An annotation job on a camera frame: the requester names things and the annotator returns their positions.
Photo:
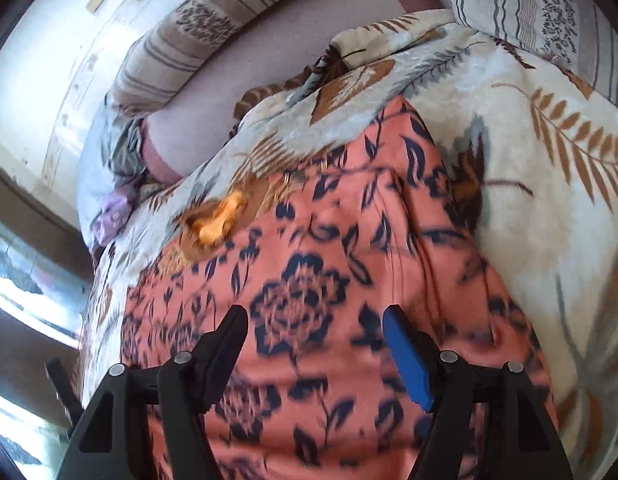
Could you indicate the grey cloth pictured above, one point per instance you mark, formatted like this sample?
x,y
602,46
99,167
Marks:
x,y
129,152

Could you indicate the striped floral square pillow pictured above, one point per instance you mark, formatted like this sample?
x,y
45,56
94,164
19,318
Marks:
x,y
529,5

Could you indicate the orange floral garment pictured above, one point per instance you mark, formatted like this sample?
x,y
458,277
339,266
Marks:
x,y
309,240

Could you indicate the light blue pillow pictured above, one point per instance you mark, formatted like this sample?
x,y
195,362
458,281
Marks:
x,y
96,160

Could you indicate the purple printed cloth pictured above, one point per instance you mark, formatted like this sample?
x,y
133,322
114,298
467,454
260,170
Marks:
x,y
111,217

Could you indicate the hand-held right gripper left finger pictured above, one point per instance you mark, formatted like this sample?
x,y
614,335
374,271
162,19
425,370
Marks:
x,y
223,355

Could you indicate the striped floral bolster pillow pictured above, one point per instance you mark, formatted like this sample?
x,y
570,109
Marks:
x,y
189,45

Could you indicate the wooden framed window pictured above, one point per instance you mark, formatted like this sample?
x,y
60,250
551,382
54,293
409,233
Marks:
x,y
19,260

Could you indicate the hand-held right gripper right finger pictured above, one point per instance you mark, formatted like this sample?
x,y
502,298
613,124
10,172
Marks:
x,y
409,360

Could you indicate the leaf print fleece blanket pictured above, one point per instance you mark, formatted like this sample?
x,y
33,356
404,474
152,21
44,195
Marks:
x,y
539,210

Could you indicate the pink quilted sofa backrest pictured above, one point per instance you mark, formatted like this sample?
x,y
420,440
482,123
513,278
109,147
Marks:
x,y
269,65

